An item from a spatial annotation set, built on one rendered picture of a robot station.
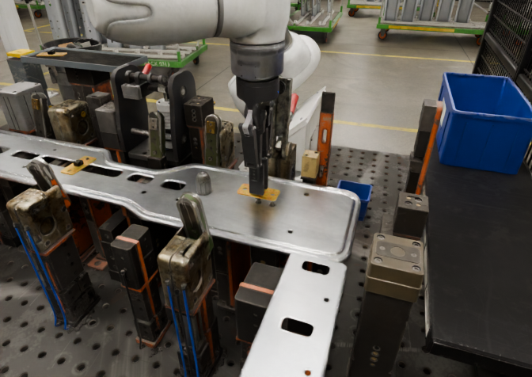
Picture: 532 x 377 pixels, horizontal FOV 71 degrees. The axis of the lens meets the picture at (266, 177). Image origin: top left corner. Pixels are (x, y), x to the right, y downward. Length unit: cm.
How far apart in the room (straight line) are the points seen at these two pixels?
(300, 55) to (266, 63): 86
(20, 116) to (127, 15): 79
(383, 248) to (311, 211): 20
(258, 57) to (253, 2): 8
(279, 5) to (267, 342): 48
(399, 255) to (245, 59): 38
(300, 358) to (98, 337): 57
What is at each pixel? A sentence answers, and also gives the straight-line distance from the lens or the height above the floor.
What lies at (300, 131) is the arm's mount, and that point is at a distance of 132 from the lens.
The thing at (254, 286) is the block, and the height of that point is 98.
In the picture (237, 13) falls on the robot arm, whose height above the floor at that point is 137.
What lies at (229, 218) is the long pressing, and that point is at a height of 100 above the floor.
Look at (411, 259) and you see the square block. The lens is 61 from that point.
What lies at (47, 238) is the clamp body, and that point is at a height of 96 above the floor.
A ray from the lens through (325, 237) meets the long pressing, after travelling 70.
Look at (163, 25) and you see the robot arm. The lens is 55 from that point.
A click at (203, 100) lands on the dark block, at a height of 112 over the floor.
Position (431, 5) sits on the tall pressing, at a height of 55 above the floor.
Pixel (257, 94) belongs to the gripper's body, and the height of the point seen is 125.
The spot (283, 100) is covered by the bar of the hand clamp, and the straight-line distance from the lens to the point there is 83.
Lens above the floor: 146
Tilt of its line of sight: 32 degrees down
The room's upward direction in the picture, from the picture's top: straight up
